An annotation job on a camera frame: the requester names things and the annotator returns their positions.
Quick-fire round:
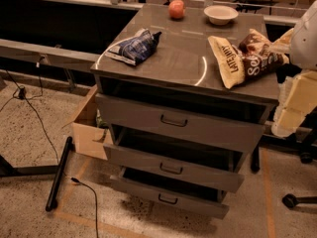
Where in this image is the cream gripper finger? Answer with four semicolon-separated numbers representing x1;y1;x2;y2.
271;70;317;138

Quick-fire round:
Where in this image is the grey drawer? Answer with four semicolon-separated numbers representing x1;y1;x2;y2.
95;93;264;153
110;168;229;219
103;143;244;192

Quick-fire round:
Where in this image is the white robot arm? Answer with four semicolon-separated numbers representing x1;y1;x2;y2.
271;1;317;137

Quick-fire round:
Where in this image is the grey top drawer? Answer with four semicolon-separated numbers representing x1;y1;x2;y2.
95;93;264;153

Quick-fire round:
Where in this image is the grey drawer cabinet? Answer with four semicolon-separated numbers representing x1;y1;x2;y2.
90;2;280;196

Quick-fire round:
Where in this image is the grey bottom drawer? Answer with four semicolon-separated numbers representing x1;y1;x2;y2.
110;168;229;219

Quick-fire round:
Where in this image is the brown snack bag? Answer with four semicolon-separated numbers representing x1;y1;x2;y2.
239;29;289;80

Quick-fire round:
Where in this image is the yellow Late July chip bag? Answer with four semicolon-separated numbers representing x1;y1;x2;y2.
208;36;245;89

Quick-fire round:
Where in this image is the black chair caster base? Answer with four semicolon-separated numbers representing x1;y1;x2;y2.
282;193;317;208

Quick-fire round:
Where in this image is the white paper bowl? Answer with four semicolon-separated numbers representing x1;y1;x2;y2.
204;5;239;26

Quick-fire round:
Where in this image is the red apple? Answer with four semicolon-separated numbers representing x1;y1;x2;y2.
168;0;184;20

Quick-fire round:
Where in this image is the blue chip bag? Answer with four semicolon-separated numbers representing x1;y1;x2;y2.
104;29;161;66

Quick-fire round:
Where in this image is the cardboard box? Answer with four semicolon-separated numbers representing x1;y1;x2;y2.
64;85;111;160

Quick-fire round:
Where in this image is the black table leg base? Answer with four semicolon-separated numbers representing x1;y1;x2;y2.
46;137;72;212

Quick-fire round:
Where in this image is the black cable with plug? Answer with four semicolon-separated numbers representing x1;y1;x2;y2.
69;177;100;238

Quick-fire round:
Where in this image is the grey metal bench rail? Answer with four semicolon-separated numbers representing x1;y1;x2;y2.
0;39;99;72

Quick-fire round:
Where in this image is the black floor cable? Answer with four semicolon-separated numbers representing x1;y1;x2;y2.
0;55;60;166

